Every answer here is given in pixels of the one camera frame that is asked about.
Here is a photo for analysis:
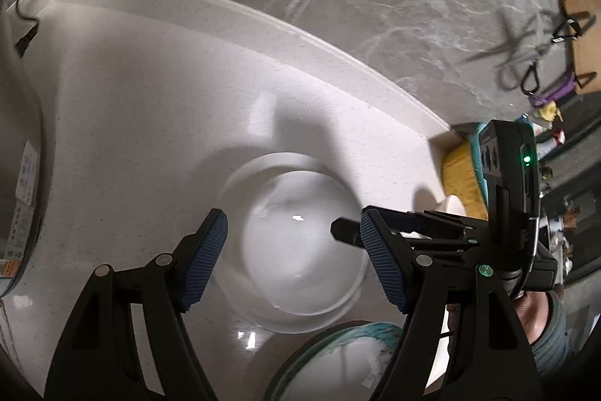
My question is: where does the white spray bottle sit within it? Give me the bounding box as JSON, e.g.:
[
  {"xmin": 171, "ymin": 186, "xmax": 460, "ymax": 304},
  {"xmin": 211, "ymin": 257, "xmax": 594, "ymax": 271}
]
[{"xmin": 536, "ymin": 129, "xmax": 566, "ymax": 161}]

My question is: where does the wooden cutting board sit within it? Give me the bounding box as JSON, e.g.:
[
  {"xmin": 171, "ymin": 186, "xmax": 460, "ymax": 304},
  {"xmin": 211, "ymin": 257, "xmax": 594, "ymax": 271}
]
[{"xmin": 563, "ymin": 0, "xmax": 601, "ymax": 95}]

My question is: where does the teal floral plate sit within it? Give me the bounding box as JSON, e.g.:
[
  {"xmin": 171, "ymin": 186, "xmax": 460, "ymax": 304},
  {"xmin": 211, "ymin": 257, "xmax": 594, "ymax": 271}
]
[{"xmin": 263, "ymin": 322, "xmax": 402, "ymax": 400}]

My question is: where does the person's right hand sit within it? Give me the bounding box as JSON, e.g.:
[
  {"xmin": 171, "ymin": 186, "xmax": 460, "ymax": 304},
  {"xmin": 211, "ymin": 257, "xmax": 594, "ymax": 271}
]
[{"xmin": 513, "ymin": 292, "xmax": 550, "ymax": 345}]

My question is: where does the purple peeler tool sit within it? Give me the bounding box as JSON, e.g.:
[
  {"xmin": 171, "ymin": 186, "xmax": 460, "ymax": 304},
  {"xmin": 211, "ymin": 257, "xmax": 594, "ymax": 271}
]
[{"xmin": 529, "ymin": 70, "xmax": 577, "ymax": 108}]

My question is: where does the stainless steel rice cooker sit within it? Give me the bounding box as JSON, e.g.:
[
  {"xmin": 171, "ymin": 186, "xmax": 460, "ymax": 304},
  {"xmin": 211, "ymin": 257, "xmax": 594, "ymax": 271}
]
[{"xmin": 0, "ymin": 1, "xmax": 44, "ymax": 296}]

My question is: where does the large white bowl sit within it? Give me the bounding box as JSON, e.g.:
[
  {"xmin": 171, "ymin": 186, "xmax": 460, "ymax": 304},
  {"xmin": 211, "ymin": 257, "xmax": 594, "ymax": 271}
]
[{"xmin": 214, "ymin": 153, "xmax": 369, "ymax": 335}]

